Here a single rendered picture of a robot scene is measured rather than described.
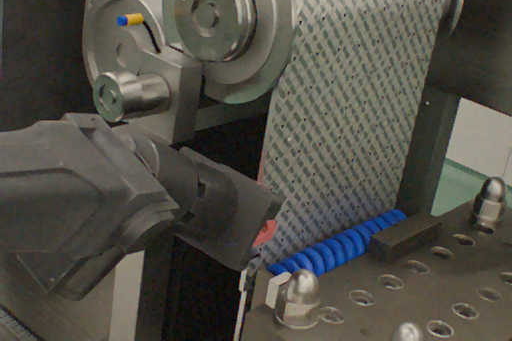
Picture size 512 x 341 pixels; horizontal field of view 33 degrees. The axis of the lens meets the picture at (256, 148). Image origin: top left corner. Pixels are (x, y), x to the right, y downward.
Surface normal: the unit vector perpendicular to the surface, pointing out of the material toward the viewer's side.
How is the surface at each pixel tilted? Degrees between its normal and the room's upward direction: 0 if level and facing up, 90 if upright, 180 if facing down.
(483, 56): 90
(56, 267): 73
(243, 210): 60
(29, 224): 115
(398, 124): 90
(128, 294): 90
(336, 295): 0
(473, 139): 90
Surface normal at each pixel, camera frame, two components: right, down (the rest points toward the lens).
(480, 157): -0.66, 0.21
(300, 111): 0.73, 0.37
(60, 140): 0.68, -0.69
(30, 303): 0.15, -0.91
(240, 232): -0.50, -0.28
